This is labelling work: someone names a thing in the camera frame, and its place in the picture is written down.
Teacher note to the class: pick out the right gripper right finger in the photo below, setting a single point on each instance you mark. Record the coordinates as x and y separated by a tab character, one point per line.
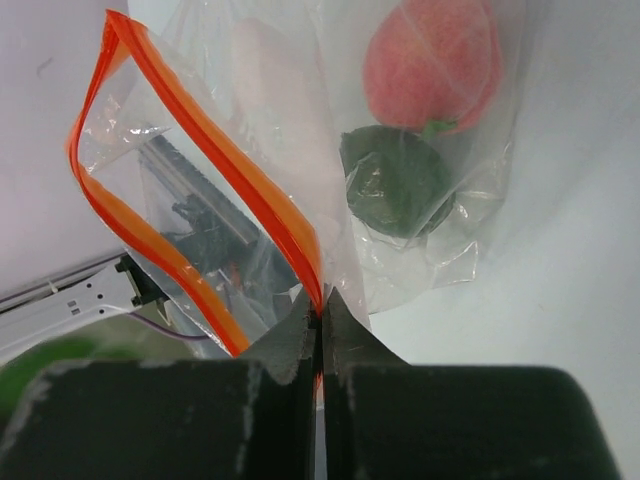
388	419

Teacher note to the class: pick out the green avocado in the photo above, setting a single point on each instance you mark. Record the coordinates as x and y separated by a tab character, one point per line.
397	184

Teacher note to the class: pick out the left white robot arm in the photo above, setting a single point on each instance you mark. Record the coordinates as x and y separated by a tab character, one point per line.
71	301

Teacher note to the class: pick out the green bell pepper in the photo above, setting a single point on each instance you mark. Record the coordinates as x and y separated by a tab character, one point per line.
20	371

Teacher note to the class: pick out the clear orange zip bag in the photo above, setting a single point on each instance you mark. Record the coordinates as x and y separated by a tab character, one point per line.
212	150

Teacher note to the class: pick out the pink peach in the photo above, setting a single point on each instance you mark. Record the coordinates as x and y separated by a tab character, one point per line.
433	62

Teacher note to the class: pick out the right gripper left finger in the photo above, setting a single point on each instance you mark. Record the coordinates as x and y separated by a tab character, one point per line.
251	417

